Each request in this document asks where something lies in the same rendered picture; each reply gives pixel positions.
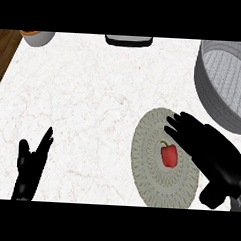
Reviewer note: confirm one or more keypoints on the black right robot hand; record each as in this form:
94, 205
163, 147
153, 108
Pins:
207, 150

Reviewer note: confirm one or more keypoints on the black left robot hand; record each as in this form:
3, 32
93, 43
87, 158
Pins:
29, 169

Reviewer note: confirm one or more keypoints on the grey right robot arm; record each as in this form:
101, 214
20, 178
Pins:
238, 203

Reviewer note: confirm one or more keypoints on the red bell pepper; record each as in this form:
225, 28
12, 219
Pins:
169, 155

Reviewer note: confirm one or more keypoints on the round grey woven placemat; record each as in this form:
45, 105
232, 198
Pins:
156, 181

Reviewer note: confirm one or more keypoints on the grey woven basket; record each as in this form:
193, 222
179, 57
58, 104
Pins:
228, 81

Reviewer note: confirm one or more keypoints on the grey pot with orange contents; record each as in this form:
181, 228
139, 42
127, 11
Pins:
37, 38

